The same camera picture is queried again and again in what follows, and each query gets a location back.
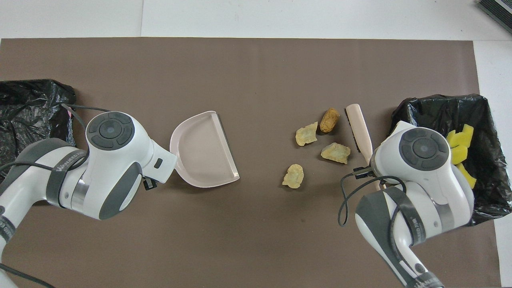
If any pale beige sponge chunk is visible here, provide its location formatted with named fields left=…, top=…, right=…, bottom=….
left=320, top=142, right=351, bottom=164
left=295, top=122, right=318, bottom=147
left=282, top=164, right=304, bottom=190

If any pink brush with black bristles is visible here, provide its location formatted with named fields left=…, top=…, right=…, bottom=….
left=346, top=104, right=384, bottom=191

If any orange brown sponge lump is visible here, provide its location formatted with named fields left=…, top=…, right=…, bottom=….
left=319, top=108, right=340, bottom=133

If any pink plastic dustpan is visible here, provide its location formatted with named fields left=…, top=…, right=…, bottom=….
left=170, top=111, right=240, bottom=188

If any green and yellow sponge piece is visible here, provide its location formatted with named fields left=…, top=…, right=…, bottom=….
left=451, top=145, right=469, bottom=165

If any small yellow sponge wedge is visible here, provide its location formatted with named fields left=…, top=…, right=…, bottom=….
left=456, top=163, right=477, bottom=190

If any large notched yellow sponge piece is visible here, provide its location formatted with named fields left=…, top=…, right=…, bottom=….
left=446, top=124, right=475, bottom=147

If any bin lined with black bag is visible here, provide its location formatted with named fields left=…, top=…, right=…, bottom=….
left=0, top=79, right=77, bottom=180
left=386, top=94, right=512, bottom=227

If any brown table mat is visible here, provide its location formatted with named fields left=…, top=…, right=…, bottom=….
left=0, top=37, right=502, bottom=288

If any grey ribbed device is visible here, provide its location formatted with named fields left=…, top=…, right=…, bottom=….
left=477, top=0, right=512, bottom=34

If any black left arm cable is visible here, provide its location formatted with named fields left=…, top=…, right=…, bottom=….
left=0, top=103, right=111, bottom=288

